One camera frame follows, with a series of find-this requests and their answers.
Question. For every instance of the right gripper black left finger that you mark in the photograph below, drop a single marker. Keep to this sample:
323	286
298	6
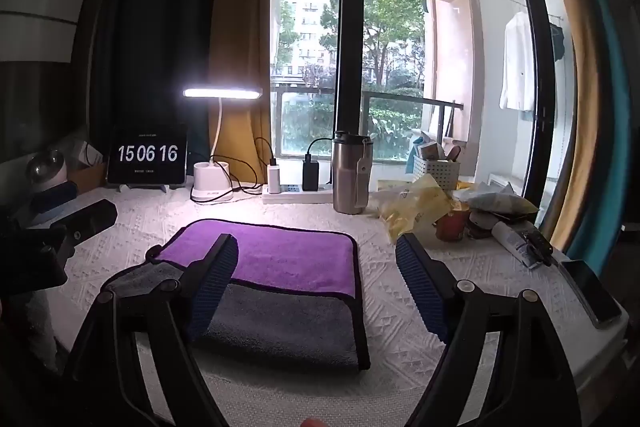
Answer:
172	313

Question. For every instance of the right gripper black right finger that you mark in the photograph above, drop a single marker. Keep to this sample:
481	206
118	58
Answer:
531	383

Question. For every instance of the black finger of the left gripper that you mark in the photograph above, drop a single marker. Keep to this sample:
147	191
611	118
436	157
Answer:
76	228

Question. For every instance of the purple and grey towel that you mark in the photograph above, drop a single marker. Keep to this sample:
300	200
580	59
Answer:
294	299

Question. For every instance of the black smartphone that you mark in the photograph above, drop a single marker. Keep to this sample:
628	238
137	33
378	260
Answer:
598	303

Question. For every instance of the tablet showing clock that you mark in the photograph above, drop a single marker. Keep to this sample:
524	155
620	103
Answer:
148	156

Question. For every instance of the white textured table cloth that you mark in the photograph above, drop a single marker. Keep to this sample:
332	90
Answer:
403	353

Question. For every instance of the white tube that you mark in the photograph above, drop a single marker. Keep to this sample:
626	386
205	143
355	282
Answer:
517	245

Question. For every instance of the teal curtain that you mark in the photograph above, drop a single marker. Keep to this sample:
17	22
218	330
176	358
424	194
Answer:
608	180

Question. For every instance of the white desk lamp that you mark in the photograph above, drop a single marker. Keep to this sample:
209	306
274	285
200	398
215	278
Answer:
212	180

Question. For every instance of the red cup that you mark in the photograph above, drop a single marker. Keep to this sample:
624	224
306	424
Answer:
450	228

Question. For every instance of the crumpled white plastic bag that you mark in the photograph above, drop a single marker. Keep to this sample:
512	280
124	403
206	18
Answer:
495	198

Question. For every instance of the yellow tissue pack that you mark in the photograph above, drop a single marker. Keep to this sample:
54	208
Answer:
413	207

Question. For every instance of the white charger adapter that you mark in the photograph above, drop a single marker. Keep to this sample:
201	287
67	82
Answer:
273	177

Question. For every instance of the white perforated basket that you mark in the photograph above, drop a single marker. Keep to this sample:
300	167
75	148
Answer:
445	172

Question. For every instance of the white power strip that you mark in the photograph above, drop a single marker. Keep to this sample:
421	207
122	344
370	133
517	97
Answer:
294	194

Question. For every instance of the yellow curtain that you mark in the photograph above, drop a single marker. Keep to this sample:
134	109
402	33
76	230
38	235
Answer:
239	57

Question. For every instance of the black power adapter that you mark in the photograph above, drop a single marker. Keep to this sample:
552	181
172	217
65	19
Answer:
310	175

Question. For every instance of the stainless steel tumbler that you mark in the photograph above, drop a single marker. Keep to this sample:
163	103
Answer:
351	172

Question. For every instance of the white hanging shirt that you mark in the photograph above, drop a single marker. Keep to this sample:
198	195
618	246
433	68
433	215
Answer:
518	78

